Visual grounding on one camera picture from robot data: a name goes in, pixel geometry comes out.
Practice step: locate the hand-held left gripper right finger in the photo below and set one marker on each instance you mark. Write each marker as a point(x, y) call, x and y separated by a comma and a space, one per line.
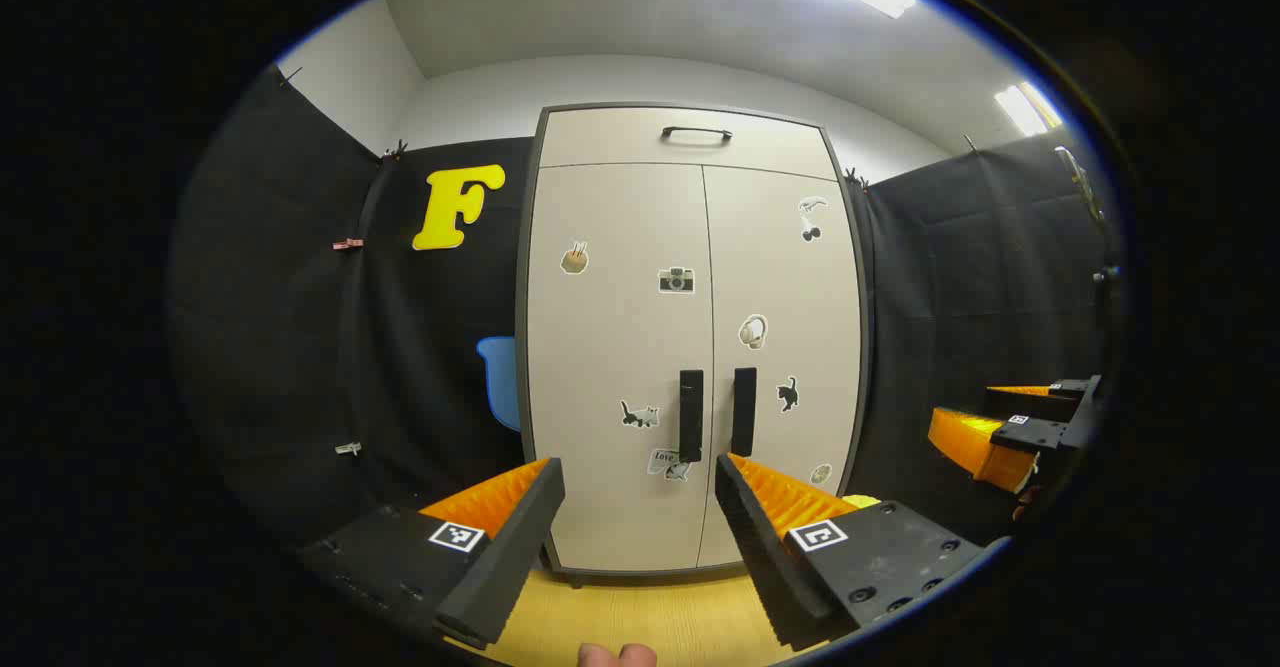
point(765, 567)

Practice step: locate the black backdrop cloth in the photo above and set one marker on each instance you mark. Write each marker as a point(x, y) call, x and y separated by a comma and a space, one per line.
point(280, 347)

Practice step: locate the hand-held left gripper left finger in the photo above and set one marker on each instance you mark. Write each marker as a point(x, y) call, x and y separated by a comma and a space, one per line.
point(510, 567)

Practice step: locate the beige cabinet drawer front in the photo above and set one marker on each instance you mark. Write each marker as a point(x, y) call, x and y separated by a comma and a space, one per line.
point(620, 142)

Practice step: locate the pink cloth clip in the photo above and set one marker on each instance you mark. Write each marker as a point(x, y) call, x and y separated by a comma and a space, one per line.
point(348, 244)

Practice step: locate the beige double-door shoe cabinet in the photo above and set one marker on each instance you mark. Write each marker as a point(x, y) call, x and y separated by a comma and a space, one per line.
point(522, 347)

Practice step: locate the beige cabinet door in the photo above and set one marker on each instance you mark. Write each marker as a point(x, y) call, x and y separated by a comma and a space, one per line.
point(790, 287)
point(610, 347)

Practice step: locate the small ceiling light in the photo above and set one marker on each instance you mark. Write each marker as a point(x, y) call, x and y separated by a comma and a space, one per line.
point(1025, 109)

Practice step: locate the blue plastic chair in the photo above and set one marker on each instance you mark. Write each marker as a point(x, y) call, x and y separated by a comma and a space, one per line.
point(503, 377)

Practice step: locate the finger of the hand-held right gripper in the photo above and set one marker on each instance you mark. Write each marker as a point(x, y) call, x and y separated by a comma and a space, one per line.
point(980, 442)
point(1050, 402)

